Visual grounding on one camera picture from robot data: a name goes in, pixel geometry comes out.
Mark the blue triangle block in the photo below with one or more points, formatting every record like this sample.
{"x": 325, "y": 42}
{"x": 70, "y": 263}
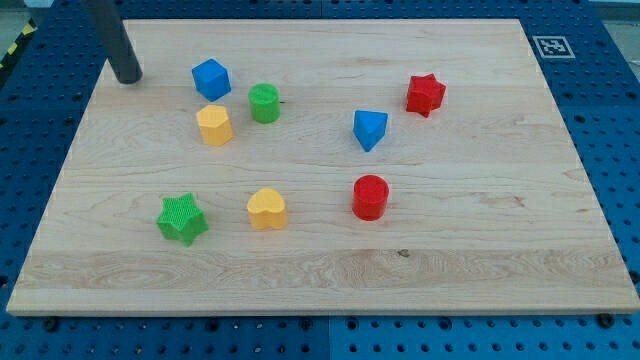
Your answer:
{"x": 369, "y": 128}

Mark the light wooden board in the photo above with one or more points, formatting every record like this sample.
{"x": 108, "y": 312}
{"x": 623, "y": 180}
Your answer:
{"x": 490, "y": 211}

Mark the red cylinder block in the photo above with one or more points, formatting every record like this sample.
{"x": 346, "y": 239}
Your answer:
{"x": 370, "y": 195}

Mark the yellow heart block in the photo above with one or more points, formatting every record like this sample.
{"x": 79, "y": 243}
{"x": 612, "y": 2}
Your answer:
{"x": 267, "y": 210}

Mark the green cylinder block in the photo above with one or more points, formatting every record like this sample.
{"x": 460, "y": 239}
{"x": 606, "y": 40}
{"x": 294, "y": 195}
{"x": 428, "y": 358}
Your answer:
{"x": 264, "y": 103}

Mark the yellow hexagon block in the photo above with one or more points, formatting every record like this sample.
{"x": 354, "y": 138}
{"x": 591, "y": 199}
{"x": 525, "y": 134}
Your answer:
{"x": 215, "y": 125}

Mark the red star block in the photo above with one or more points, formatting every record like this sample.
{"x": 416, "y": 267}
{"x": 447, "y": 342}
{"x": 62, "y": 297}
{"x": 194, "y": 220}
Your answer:
{"x": 424, "y": 94}

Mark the green star block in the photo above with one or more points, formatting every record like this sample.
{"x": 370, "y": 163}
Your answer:
{"x": 181, "y": 219}

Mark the blue cube block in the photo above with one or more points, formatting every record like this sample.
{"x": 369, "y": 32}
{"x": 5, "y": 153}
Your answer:
{"x": 211, "y": 80}

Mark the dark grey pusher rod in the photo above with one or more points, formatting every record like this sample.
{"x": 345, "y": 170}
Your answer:
{"x": 113, "y": 36}

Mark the white fiducial marker tag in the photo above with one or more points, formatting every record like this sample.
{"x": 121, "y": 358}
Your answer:
{"x": 553, "y": 47}

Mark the yellow black hazard tape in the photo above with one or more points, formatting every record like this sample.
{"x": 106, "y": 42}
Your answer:
{"x": 17, "y": 48}

